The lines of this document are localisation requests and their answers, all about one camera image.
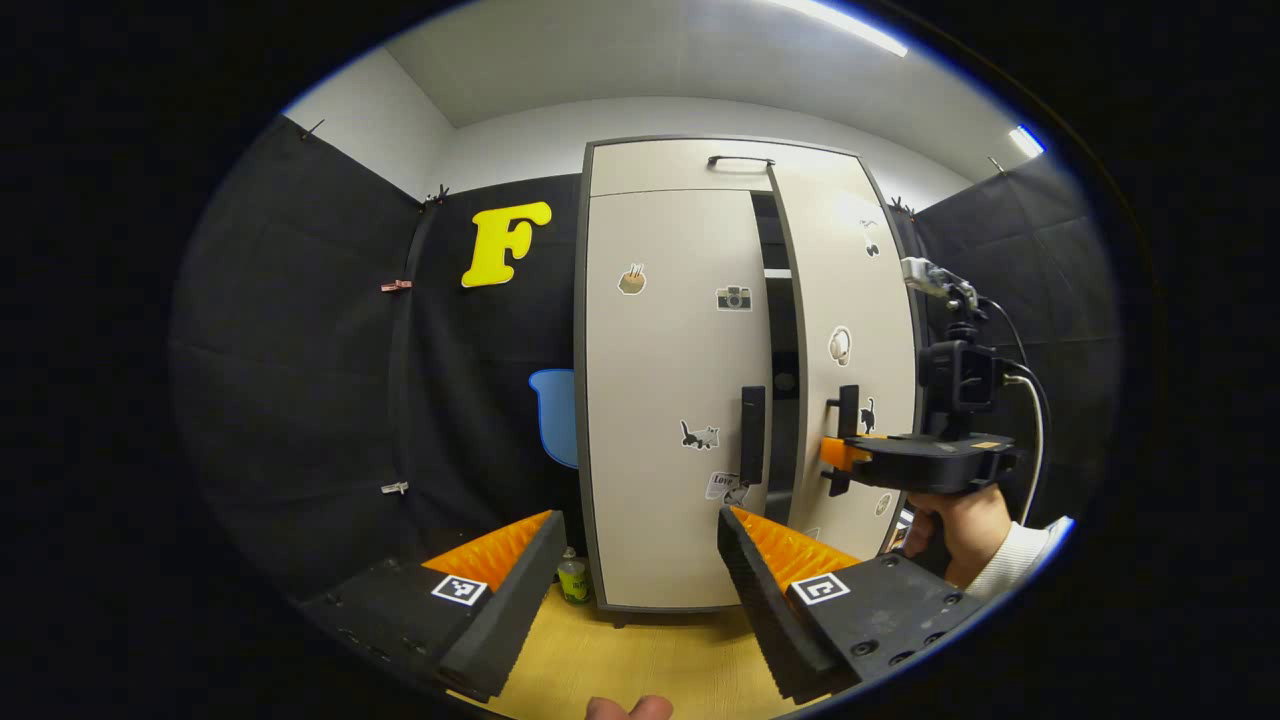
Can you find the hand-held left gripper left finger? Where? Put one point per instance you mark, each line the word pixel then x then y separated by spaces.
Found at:
pixel 505 610

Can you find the red cloth clip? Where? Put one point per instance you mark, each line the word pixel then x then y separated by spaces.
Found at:
pixel 396 286

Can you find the beige double-door shoe cabinet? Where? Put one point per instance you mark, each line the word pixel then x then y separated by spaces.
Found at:
pixel 581 400

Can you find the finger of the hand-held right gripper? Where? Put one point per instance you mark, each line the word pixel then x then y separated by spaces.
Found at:
pixel 840 452

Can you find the small ceiling light panel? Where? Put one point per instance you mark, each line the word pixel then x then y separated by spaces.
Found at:
pixel 1027 140

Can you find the black backdrop cloth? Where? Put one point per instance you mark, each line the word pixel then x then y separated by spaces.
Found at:
pixel 300 350

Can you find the small yellow-green bottle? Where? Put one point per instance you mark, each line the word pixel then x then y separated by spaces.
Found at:
pixel 573 582

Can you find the beige door with camera sticker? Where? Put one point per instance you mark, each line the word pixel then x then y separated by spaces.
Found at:
pixel 660 380

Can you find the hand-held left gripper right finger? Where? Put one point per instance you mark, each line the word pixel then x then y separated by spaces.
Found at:
pixel 770 615

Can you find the white cloth clip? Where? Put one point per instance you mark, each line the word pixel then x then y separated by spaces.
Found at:
pixel 395 488

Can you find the beige door with cherry sticker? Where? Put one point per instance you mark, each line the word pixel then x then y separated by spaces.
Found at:
pixel 850 290

